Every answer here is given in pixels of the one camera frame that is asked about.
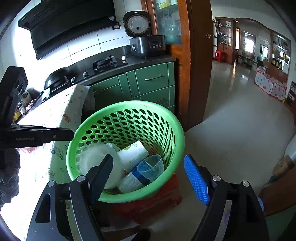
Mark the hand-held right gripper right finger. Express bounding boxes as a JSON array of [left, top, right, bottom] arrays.
[[184, 154, 270, 241]]

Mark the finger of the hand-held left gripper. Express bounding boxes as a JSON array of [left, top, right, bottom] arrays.
[[10, 124, 75, 142]]

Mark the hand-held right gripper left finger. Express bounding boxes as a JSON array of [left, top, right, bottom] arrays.
[[26, 153, 114, 241]]

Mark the white paper bowl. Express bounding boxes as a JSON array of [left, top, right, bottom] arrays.
[[77, 145, 125, 189]]

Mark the white and green carton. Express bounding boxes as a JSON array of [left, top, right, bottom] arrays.
[[117, 140, 149, 173]]

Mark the clear plastic cup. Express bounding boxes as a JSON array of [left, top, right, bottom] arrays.
[[136, 154, 164, 183]]

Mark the green plastic basket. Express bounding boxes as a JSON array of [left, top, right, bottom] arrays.
[[66, 100, 185, 204]]

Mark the small white jar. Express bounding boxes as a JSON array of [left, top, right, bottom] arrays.
[[22, 91, 33, 105]]

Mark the pink cloth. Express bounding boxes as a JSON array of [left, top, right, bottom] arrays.
[[25, 100, 40, 112]]

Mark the red plastic stool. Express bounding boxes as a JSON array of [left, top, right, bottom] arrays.
[[116, 174, 182, 223]]

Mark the black wok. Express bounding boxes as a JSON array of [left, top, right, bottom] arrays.
[[44, 67, 78, 90]]

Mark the dark knitted cloth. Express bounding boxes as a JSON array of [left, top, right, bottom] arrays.
[[0, 148, 21, 205]]

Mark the black range hood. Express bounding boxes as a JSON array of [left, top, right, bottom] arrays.
[[18, 0, 117, 61]]

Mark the black gas stove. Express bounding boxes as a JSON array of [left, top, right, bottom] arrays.
[[46, 55, 129, 93]]

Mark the cardboard box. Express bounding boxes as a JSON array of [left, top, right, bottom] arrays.
[[272, 155, 295, 183]]

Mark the green kitchen cabinet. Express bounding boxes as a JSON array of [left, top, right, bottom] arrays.
[[89, 61, 175, 115]]

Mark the wooden door with glass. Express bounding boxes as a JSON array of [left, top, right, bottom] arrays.
[[141, 0, 214, 132]]

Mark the polka dot play fence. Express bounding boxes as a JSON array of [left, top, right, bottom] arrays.
[[254, 67, 288, 101]]

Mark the black rice cooker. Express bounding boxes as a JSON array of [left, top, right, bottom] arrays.
[[123, 10, 166, 58]]

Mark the small red stool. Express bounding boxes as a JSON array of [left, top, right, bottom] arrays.
[[213, 50, 228, 63]]

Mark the wooden display cabinet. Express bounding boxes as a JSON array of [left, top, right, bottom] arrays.
[[214, 17, 240, 65], [269, 30, 292, 75]]

